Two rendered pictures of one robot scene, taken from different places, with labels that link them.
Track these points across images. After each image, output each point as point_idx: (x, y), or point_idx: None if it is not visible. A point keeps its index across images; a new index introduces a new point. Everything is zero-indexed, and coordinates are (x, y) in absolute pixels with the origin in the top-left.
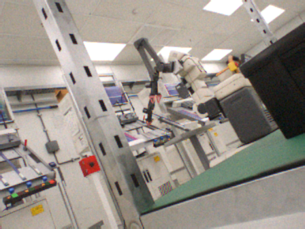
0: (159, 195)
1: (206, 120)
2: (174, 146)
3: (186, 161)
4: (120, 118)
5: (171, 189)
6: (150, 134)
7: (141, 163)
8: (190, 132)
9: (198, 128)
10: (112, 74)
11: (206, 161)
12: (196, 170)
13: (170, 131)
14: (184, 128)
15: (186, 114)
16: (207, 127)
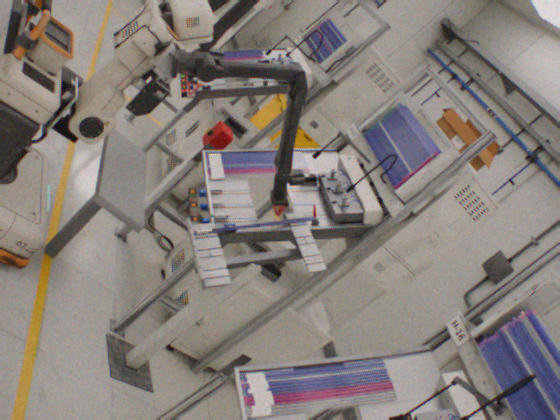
0: (176, 295)
1: (236, 372)
2: None
3: (160, 288)
4: (330, 176)
5: None
6: (236, 201)
7: (227, 244)
8: (105, 143)
9: (104, 156)
10: (483, 133)
11: (77, 212)
12: (150, 336)
13: (226, 240)
14: (188, 231)
15: (331, 359)
16: (99, 176)
